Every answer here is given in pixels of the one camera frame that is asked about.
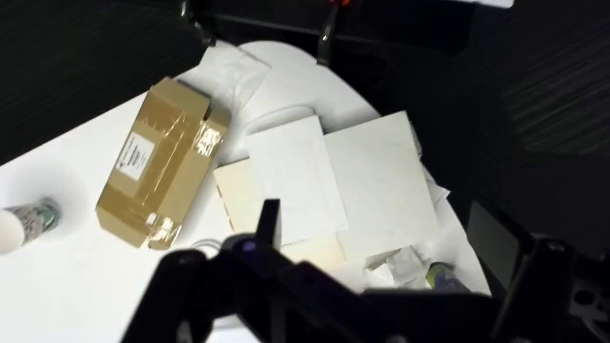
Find thin white wrapping paper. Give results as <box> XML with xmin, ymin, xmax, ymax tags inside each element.
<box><xmin>180</xmin><ymin>41</ymin><xmax>275</xmax><ymax>123</ymax></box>

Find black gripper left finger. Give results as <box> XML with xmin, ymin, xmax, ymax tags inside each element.
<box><xmin>121</xmin><ymin>199</ymin><xmax>350</xmax><ymax>343</ymax></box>

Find cream paper sheet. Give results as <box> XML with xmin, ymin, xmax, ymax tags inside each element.
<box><xmin>212</xmin><ymin>157</ymin><xmax>350</xmax><ymax>268</ymax></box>

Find white flat board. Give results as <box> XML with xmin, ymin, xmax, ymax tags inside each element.
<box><xmin>456</xmin><ymin>0</ymin><xmax>517</xmax><ymax>10</ymax></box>

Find white rounded object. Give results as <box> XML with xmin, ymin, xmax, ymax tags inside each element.
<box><xmin>241</xmin><ymin>62</ymin><xmax>359</xmax><ymax>132</ymax></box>

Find large white paper sheet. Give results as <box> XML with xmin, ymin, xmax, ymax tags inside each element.
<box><xmin>323</xmin><ymin>109</ymin><xmax>443</xmax><ymax>264</ymax></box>

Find printed paper cup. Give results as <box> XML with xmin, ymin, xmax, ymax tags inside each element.
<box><xmin>0</xmin><ymin>197</ymin><xmax>64</xmax><ymax>258</ymax></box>

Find brown cardboard box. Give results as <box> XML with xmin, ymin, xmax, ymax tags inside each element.
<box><xmin>94</xmin><ymin>75</ymin><xmax>233</xmax><ymax>252</ymax></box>

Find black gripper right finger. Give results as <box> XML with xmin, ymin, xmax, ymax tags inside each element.
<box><xmin>466</xmin><ymin>197</ymin><xmax>610</xmax><ymax>343</ymax></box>

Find black clamp orange handles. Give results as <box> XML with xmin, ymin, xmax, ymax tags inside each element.
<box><xmin>178</xmin><ymin>0</ymin><xmax>218</xmax><ymax>49</ymax></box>
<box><xmin>317</xmin><ymin>0</ymin><xmax>354</xmax><ymax>68</ymax></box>

